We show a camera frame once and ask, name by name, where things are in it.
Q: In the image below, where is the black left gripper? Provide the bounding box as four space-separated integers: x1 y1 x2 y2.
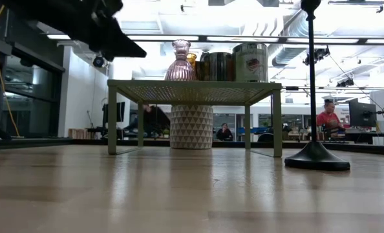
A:
2 0 148 63

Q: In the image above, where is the pink glass candle holder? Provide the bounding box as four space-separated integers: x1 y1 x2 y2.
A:
164 39 198 82

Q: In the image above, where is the amber glass candle holder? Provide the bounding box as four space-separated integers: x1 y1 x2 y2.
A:
187 52 198 74

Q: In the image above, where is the silver tin candle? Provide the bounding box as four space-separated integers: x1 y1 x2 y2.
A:
197 50 235 82
232 43 269 83

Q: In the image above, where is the black metal candlestick holder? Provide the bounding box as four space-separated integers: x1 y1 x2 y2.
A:
284 0 351 172

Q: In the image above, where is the round black ceiling speaker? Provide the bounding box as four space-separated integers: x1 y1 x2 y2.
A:
92 54 105 69

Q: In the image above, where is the green perforated metal shelf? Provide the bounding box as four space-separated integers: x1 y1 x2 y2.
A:
107 79 283 159

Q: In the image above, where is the person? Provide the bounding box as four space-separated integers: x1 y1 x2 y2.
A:
215 122 234 142
127 104 171 139
316 98 347 133

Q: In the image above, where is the white geometric patterned vase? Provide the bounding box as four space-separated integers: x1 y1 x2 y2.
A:
169 104 214 150

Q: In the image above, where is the long ceiling light bar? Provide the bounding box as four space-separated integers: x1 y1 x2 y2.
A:
46 33 384 45

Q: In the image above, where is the black ceiling spotlight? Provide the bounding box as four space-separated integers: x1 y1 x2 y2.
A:
336 77 356 88
303 45 331 67

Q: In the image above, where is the black computer monitor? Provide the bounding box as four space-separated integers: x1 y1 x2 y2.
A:
347 98 378 128

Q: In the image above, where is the black office desk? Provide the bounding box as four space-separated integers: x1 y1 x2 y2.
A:
342 131 384 146

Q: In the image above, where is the dark wall screen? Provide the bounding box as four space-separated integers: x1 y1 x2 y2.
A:
101 101 127 123

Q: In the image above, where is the yellow cable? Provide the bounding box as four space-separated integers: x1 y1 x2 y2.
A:
0 0 21 137

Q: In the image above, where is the black aluminium table frame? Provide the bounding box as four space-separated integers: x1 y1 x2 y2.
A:
0 124 384 157

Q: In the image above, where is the silver ceiling duct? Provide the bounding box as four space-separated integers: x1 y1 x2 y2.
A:
266 6 312 67

